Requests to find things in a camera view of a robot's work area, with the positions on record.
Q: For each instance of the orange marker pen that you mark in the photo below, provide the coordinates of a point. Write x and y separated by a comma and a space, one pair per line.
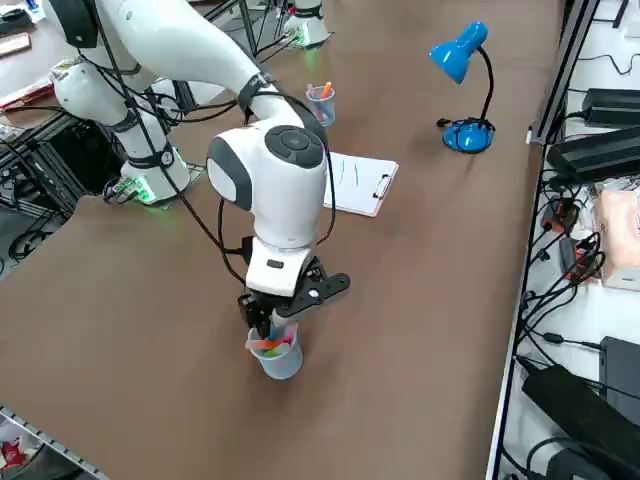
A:
326, 91
262, 344

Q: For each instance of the red and black connector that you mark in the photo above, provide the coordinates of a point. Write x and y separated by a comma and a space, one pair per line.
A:
582, 257

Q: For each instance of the white paper sheet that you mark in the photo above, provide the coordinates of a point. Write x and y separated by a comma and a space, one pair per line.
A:
360, 190

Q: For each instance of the pink marker pen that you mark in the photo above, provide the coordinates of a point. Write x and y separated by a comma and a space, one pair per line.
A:
324, 114
288, 337

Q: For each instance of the large black power adapter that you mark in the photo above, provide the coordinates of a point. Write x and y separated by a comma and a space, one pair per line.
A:
565, 400

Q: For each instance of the orange and black plug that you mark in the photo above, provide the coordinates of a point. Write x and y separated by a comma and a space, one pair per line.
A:
560, 215

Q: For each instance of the long black box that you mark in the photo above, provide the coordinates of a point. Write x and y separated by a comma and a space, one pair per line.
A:
595, 155

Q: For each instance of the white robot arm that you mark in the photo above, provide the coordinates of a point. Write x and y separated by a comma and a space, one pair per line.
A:
280, 200
310, 27

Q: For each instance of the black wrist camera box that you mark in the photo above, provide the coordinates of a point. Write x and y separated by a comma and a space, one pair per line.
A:
246, 307

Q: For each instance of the white table edge rail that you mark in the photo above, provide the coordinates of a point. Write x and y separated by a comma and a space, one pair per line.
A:
510, 350

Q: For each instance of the green marker pen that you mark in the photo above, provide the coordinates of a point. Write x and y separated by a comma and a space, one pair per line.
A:
272, 353

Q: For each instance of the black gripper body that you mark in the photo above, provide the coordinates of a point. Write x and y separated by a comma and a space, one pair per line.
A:
310, 272

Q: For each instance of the pink tissue pack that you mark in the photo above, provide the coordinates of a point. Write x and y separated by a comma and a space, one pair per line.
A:
622, 235

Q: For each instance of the blue desk lamp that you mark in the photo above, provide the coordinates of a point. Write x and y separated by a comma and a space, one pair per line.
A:
462, 50

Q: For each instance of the brown flat case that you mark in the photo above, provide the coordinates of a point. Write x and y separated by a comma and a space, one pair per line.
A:
15, 44

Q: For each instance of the clear plastic pen cup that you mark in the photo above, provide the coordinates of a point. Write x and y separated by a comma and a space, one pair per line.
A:
311, 107
280, 367

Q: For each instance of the metal shelf rail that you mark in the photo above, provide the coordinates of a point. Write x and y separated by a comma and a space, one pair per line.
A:
50, 440

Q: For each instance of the red and white packet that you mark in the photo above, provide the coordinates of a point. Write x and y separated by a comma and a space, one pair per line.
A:
12, 450

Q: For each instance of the aluminium frame rail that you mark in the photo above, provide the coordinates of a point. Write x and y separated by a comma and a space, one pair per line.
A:
560, 75

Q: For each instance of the clipboard with black clip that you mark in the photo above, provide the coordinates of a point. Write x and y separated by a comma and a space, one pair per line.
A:
382, 187

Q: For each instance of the red flat strip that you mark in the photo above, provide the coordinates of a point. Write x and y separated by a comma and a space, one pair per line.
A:
25, 95

